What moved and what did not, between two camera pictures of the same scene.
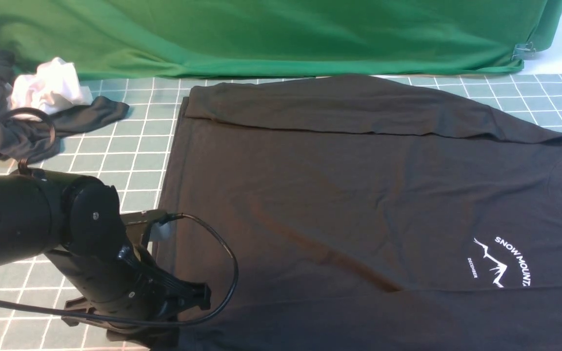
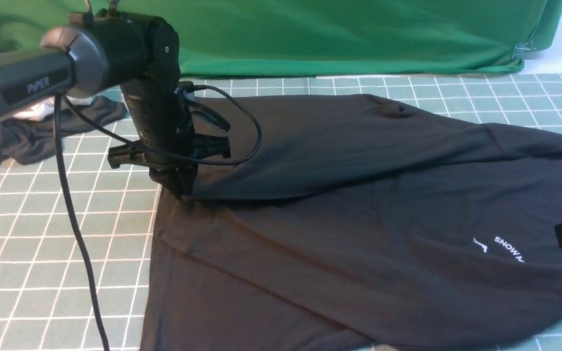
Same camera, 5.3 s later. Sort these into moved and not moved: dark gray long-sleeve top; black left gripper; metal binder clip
Moved: black left gripper
Not moved: dark gray long-sleeve top; metal binder clip
